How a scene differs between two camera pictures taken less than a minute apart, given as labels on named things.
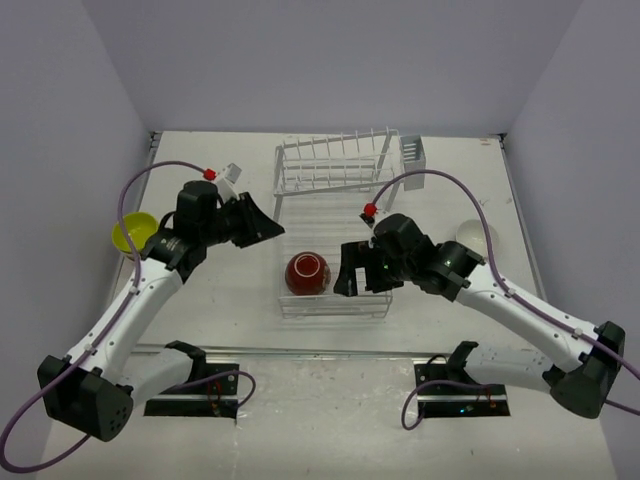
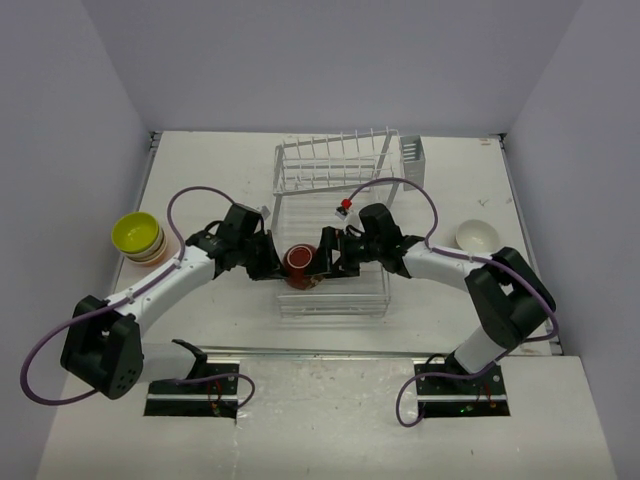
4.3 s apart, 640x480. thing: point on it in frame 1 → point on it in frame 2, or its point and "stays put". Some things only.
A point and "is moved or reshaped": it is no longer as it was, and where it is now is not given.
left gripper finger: x=254 y=210 → x=275 y=260
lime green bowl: x=139 y=225 stays put
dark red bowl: x=307 y=274 is moved or reshaped
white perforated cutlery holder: x=414 y=159 stays put
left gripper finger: x=261 y=229 → x=275 y=270
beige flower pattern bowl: x=471 y=235 stays put
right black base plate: x=485 y=400 stays put
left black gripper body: x=229 y=221 → x=254 y=251
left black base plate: x=213 y=398 stays put
